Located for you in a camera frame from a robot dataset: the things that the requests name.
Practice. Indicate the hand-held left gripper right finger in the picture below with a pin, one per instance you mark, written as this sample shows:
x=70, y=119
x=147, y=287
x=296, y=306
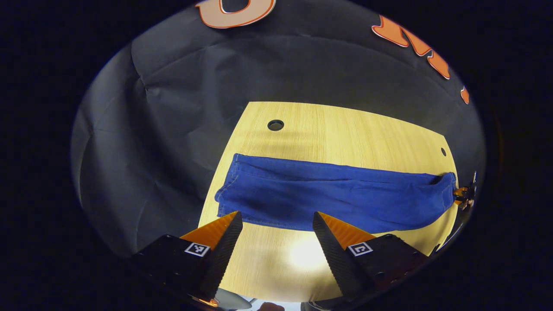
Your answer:
x=335, y=259

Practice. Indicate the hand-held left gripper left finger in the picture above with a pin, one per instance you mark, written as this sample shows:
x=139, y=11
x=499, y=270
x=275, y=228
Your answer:
x=224, y=255

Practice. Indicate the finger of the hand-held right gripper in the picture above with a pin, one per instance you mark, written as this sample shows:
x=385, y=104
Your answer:
x=460, y=195

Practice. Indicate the blue jeans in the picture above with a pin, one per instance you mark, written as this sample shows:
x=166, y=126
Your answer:
x=328, y=194

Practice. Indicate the black backdrop cloth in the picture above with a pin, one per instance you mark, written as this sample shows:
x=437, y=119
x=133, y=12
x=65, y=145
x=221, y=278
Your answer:
x=173, y=108

